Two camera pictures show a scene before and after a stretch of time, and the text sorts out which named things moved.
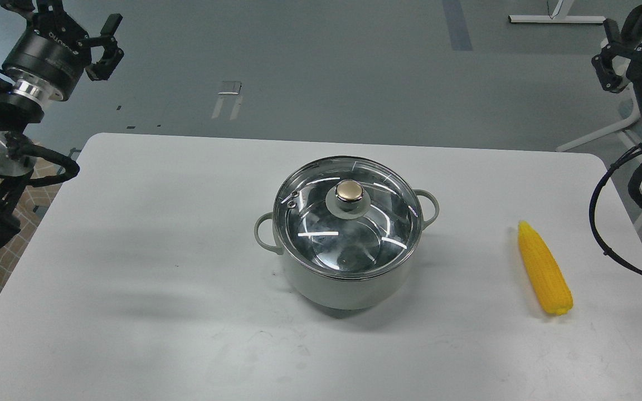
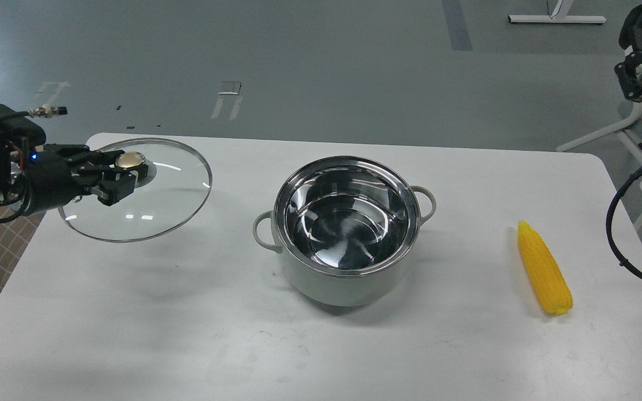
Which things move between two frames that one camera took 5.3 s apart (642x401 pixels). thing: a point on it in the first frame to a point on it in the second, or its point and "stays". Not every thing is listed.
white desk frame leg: (559, 15) stays
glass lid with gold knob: (348, 218) to (178, 182)
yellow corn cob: (547, 275) stays
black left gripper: (57, 48) to (52, 181)
